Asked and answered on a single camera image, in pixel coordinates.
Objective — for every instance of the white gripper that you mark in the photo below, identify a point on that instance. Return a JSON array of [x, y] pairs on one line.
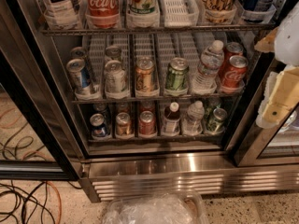
[[289, 42]]

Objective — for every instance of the orange soda can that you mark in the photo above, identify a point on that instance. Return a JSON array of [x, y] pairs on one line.
[[144, 74]]

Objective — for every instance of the front red Coca-Cola can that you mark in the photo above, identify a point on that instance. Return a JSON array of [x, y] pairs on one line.
[[234, 71]]

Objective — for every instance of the red coca-cola can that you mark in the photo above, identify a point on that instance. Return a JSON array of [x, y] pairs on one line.
[[231, 49], [234, 71]]

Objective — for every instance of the rear red Coca-Cola can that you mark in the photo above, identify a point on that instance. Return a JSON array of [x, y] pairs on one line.
[[231, 49]]

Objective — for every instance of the clear water bottle middle shelf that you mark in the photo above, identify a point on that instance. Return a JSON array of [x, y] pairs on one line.
[[211, 60]]

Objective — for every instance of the clear water bottle shelf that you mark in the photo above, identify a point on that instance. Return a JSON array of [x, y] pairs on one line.
[[192, 122], [211, 60]]

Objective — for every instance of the green can bottom shelf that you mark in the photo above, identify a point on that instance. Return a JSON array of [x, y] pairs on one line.
[[216, 120]]

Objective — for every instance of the gold black can top shelf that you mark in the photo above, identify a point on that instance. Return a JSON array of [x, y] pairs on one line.
[[218, 11]]

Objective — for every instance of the green soda can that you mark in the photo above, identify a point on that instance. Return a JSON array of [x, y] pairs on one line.
[[176, 76]]

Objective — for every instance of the clear water bottle bottom shelf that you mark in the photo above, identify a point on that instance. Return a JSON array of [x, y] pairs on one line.
[[192, 122]]

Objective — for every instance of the empty white tray top shelf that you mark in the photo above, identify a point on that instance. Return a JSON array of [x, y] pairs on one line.
[[179, 13]]

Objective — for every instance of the white tray under orange can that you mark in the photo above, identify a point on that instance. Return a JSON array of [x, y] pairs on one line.
[[144, 47]]

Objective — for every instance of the red copper can bottom shelf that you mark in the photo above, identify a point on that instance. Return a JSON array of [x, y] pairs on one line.
[[146, 123]]

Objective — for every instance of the stainless steel fridge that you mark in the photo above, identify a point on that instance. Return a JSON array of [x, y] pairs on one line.
[[241, 157]]

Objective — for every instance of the white green can top shelf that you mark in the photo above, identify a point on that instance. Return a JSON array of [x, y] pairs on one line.
[[142, 0]]

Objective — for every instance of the front white soda can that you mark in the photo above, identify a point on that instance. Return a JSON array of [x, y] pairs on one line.
[[116, 77]]

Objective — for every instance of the white soda can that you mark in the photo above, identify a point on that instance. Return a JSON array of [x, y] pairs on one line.
[[112, 52], [116, 77]]

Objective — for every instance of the brown can bottom shelf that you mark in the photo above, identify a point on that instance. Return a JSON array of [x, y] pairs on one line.
[[123, 124]]

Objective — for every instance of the rear white soda can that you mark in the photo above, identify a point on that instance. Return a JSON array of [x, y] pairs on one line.
[[112, 52]]

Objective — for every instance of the blue Pepsi can bottom shelf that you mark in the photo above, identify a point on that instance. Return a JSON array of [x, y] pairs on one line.
[[100, 128]]

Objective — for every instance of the large Coca-Cola can top shelf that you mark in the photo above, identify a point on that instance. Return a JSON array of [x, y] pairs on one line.
[[103, 13]]

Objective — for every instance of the rear blue silver can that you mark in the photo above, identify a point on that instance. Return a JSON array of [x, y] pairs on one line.
[[82, 53]]

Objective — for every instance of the blue silver can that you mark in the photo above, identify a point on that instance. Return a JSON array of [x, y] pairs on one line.
[[82, 53], [80, 76]]

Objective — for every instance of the front blue silver can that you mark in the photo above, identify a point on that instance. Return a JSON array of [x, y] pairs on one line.
[[80, 76]]

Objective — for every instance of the white tea bottle top shelf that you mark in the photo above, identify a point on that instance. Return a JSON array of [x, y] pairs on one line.
[[63, 14]]

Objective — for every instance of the dark juice bottle white cap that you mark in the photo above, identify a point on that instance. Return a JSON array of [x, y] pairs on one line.
[[171, 119]]

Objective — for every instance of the clear plastic bin with bags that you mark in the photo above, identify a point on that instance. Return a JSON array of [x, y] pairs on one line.
[[168, 207]]

